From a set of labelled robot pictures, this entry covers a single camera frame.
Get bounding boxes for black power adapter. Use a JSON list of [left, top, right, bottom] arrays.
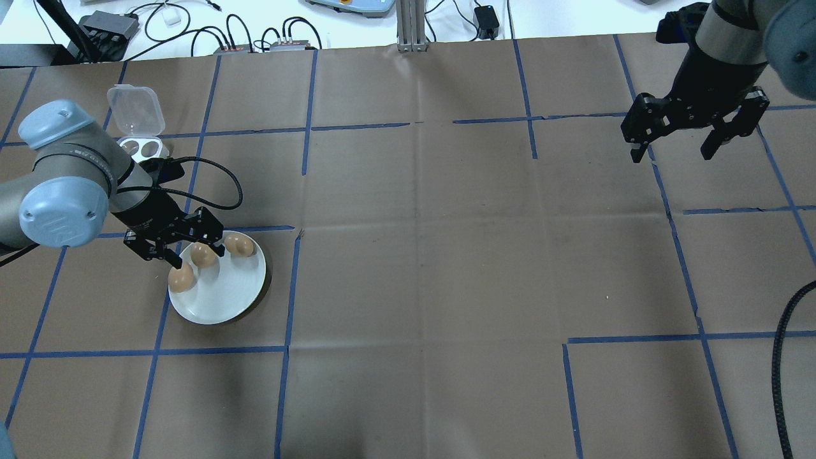
[[474, 5, 502, 34]]

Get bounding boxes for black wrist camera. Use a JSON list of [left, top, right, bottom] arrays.
[[657, 3, 702, 45], [137, 156, 187, 186]]

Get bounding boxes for grey docking box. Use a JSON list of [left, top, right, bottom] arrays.
[[80, 10, 141, 44]]

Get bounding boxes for aluminium profile post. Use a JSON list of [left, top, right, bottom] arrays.
[[395, 0, 429, 53]]

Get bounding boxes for white round plate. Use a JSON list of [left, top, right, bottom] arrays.
[[168, 230, 267, 326]]

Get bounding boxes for black hub cable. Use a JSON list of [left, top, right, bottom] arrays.
[[261, 16, 324, 50], [190, 13, 256, 53]]

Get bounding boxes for clear plastic egg tray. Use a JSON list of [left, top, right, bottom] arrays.
[[106, 85, 173, 163]]

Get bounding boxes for black corrugated cable conduit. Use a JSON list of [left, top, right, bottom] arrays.
[[771, 279, 816, 459]]

